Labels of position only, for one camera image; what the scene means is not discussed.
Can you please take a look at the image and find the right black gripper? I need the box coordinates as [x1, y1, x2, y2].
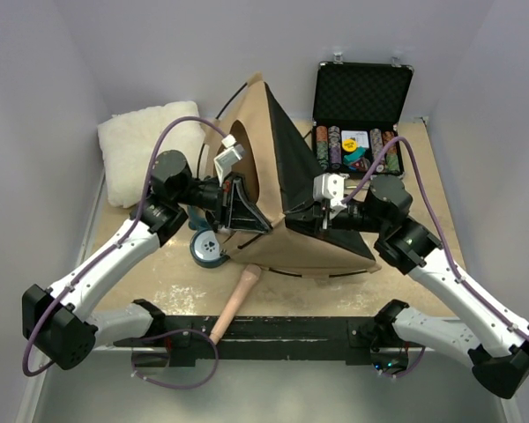
[278, 193, 387, 240]

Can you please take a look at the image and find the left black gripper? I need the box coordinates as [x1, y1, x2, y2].
[175, 171, 271, 232]

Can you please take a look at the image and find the tan fabric pet tent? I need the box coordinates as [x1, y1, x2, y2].
[216, 73, 380, 271]

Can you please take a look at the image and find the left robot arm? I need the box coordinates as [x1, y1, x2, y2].
[22, 145, 272, 370]

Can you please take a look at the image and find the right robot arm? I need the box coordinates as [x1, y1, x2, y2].
[287, 174, 529, 399]

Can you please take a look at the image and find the teal double pet bowl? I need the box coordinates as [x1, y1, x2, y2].
[187, 206, 229, 269]

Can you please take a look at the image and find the black poker chip case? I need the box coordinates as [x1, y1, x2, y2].
[311, 60, 414, 178]

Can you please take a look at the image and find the white fluffy pillow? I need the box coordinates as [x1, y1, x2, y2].
[97, 100, 208, 209]

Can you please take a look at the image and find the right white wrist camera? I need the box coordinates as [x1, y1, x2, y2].
[312, 173, 348, 211]

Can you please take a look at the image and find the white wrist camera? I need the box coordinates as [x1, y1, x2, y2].
[213, 134, 245, 185]
[312, 173, 348, 211]

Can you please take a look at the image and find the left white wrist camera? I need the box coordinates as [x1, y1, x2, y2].
[213, 134, 245, 185]

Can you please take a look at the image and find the beige plastic handle toy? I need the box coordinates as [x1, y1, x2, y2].
[209, 264, 261, 345]

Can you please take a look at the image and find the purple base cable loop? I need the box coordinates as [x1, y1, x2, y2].
[130, 330, 220, 389]

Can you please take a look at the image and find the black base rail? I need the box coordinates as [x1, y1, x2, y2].
[114, 315, 424, 367]

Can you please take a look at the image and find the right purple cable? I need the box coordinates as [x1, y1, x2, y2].
[343, 135, 529, 349]

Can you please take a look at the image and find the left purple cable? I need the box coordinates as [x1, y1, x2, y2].
[21, 116, 228, 377]

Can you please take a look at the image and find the aluminium frame rail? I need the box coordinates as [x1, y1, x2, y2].
[16, 175, 106, 422]

